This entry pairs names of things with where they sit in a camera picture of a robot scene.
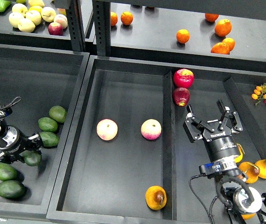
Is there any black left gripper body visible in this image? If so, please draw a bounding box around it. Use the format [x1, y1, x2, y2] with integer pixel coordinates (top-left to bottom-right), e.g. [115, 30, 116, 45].
[0, 126, 31, 155]

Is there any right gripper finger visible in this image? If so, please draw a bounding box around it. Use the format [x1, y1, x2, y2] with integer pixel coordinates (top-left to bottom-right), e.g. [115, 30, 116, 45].
[183, 104, 212, 143]
[217, 99, 243, 134]

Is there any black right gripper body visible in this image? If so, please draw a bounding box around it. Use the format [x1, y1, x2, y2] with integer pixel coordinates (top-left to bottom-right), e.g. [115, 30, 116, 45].
[204, 128, 240, 162]

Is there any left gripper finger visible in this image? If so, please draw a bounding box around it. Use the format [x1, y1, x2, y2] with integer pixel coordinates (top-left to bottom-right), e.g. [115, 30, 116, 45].
[0, 151, 25, 164]
[27, 133, 43, 151]

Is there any dark green avocado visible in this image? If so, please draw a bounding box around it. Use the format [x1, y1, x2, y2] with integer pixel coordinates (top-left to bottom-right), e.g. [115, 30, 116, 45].
[22, 151, 42, 167]

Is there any yellow pear brown spot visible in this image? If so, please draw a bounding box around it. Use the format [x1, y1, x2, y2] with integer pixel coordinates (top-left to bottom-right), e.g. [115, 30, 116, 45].
[145, 185, 167, 210]

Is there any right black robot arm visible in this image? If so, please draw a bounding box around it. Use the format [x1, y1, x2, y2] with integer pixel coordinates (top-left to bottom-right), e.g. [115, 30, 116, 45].
[183, 100, 266, 224]

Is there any yellow pear under arm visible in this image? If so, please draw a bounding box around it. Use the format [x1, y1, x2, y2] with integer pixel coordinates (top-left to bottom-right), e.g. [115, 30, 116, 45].
[241, 213, 256, 220]

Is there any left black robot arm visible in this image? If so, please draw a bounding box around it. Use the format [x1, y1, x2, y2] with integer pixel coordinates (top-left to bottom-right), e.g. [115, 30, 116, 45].
[0, 96, 43, 164]

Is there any green avocado bottom left upper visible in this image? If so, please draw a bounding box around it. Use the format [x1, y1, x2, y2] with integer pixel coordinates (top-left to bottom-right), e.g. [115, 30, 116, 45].
[0, 163, 18, 181]

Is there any green avocado middle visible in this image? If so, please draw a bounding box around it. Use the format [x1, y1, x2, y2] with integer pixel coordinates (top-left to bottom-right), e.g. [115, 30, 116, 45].
[38, 117, 58, 133]

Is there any yellow pear upper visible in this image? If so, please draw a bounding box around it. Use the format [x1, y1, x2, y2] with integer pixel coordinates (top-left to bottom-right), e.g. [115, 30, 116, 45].
[234, 143, 245, 163]

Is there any green avocado bottom left lower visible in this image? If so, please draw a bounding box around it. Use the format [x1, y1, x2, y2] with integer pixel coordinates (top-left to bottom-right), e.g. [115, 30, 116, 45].
[0, 180, 26, 199]

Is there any green avocado top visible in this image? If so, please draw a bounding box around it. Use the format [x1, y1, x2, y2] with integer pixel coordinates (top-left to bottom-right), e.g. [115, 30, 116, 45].
[49, 105, 67, 123]

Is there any yellow pear middle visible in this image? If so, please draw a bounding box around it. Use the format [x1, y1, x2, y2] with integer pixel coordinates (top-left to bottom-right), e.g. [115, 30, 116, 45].
[238, 161, 260, 183]

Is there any pale yellow pear front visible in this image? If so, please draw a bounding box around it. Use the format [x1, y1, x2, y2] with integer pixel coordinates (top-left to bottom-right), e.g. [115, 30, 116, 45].
[17, 18, 35, 33]

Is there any pale yellow pear left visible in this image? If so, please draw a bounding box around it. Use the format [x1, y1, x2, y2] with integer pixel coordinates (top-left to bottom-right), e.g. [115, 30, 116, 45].
[8, 12, 24, 28]

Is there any pale yellow pear centre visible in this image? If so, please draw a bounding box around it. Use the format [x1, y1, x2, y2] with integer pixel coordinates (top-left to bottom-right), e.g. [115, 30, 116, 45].
[25, 10, 42, 26]

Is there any pale yellow pear right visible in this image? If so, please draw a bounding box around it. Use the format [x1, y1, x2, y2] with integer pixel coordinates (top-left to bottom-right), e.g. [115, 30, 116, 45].
[41, 7, 56, 23]

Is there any dark red apple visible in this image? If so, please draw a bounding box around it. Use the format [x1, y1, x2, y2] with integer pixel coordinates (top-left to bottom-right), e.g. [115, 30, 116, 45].
[172, 87, 190, 107]

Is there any pale pink apple right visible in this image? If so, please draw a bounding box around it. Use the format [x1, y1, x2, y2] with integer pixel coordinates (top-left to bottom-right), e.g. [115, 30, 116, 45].
[140, 119, 161, 140]

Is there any pale pink apple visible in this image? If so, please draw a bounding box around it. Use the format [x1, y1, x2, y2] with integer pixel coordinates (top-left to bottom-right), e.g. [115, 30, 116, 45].
[96, 119, 118, 141]
[140, 119, 161, 140]

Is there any bright red apple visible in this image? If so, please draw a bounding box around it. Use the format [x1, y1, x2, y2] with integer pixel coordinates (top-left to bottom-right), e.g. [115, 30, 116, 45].
[173, 69, 194, 89]

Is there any black left tray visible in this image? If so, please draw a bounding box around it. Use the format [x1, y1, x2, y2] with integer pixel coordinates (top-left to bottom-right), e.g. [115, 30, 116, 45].
[0, 44, 89, 219]

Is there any black tray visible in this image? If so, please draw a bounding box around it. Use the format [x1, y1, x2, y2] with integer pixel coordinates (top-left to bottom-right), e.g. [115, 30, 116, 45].
[0, 44, 89, 219]
[46, 55, 266, 224]

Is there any pale pink apple left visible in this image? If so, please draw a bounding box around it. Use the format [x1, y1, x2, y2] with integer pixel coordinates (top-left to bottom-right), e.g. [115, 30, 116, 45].
[96, 119, 118, 141]

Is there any black centre tray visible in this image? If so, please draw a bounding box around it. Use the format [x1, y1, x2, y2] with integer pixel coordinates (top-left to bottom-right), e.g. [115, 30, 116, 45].
[46, 55, 266, 224]

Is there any orange right front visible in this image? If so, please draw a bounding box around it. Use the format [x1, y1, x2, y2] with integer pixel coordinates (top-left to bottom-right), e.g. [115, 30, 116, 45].
[211, 42, 230, 55]

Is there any orange right small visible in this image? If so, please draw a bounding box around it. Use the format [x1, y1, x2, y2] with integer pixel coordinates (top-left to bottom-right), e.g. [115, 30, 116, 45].
[222, 37, 236, 51]

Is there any orange on shelf centre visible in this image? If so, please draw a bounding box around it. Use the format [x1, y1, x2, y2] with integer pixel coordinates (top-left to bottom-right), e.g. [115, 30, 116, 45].
[176, 29, 190, 44]

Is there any large orange right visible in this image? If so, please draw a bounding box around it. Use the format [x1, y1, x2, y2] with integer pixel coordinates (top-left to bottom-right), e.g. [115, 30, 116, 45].
[214, 19, 232, 37]

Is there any orange shelf top right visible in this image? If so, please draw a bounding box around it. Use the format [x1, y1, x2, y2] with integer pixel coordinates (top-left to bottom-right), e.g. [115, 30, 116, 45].
[205, 13, 219, 23]

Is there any red apple on shelf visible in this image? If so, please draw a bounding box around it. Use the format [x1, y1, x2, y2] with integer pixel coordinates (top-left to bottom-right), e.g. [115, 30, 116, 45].
[48, 22, 63, 36]

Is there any peach on shelf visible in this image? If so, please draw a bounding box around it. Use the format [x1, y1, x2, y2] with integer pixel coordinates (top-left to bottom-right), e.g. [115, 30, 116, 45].
[54, 14, 68, 29]

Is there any black shelf post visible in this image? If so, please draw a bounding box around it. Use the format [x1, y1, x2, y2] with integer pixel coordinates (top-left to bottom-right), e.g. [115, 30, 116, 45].
[92, 0, 111, 56]

